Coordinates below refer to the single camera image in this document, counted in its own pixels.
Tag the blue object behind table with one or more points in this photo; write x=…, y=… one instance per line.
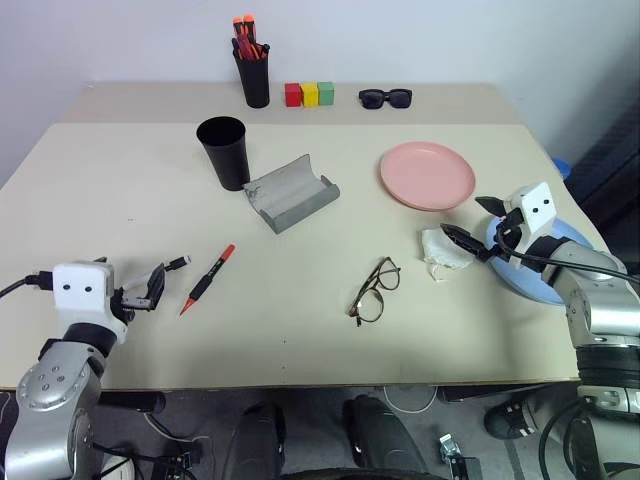
x=562, y=169

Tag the tortoiseshell eyeglasses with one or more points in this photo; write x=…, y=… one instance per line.
x=375, y=290

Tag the black and white shoe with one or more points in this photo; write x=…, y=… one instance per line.
x=507, y=417

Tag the open grey glasses case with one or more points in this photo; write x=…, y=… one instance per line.
x=290, y=197

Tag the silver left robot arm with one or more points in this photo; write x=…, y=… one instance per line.
x=50, y=400

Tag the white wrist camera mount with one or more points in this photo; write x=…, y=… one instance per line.
x=82, y=295
x=537, y=210

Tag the green block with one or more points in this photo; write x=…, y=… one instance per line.
x=326, y=93

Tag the pink plate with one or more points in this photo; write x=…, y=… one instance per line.
x=425, y=172

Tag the empty black cup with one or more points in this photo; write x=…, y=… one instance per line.
x=227, y=155

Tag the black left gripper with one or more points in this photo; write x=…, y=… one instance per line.
x=131, y=302

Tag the black ribbed object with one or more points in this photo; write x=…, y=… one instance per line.
x=610, y=160

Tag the black sunglasses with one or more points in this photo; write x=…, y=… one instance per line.
x=385, y=98

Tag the black floor box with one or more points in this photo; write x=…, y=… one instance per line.
x=467, y=469

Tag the yellow block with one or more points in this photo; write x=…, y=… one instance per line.
x=309, y=94

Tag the thin black pen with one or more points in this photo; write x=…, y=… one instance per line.
x=265, y=50

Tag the orange and black marker pen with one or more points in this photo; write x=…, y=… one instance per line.
x=207, y=280

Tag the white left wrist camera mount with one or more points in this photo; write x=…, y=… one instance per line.
x=82, y=295

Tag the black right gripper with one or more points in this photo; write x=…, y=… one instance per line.
x=511, y=226

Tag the metal caster wheel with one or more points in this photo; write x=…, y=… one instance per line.
x=450, y=446

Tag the silver and black pen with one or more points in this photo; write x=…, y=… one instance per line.
x=176, y=263

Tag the black pen holder cup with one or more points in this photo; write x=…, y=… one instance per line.
x=255, y=80

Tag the red block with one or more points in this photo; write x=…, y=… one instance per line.
x=293, y=95

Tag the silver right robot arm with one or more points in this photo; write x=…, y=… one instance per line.
x=600, y=310

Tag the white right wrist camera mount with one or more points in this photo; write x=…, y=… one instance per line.
x=537, y=210

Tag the dark rounded shape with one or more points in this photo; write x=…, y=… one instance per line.
x=380, y=430
x=260, y=435

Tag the light blue plate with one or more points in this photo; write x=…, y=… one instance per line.
x=530, y=287

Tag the black cylinder under table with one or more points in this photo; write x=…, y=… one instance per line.
x=132, y=401

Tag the orange capped marker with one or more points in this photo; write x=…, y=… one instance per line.
x=237, y=25
x=249, y=24

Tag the red orange markers in holder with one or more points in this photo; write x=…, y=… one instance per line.
x=250, y=51

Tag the white crumpled cloth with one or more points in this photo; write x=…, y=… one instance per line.
x=442, y=247

